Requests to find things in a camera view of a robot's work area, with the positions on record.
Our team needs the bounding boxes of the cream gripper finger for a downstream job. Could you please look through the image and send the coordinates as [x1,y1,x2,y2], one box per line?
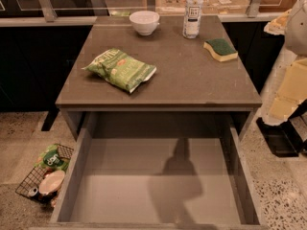
[268,58,307,126]
[264,10,292,35]

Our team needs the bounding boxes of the green and yellow sponge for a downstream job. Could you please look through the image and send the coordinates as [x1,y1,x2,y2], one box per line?
[203,38,238,62]

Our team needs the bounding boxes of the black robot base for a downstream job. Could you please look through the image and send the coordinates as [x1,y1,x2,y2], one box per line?
[256,101,307,157]

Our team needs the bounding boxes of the open grey top drawer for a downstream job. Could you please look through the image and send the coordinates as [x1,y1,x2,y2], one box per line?
[30,112,268,230]

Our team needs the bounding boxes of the clear plastic water bottle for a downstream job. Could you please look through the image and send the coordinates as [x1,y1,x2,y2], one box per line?
[182,0,203,39]

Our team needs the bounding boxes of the grey cabinet table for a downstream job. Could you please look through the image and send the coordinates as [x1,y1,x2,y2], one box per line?
[56,15,262,135]

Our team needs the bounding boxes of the green chip bag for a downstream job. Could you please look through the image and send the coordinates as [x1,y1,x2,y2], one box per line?
[83,48,156,93]

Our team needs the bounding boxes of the green snack bag in basket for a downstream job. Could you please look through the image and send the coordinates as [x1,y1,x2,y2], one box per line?
[35,144,69,171]

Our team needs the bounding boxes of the white bowl in basket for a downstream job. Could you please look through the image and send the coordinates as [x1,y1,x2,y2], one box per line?
[38,171,65,196]

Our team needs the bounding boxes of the glass railing with metal posts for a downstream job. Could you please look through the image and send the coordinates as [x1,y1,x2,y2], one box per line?
[0,0,283,27]

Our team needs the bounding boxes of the soda can in basket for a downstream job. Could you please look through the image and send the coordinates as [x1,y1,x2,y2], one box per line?
[28,187,39,198]

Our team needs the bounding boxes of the black wire basket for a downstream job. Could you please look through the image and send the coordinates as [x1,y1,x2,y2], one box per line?
[15,144,74,203]

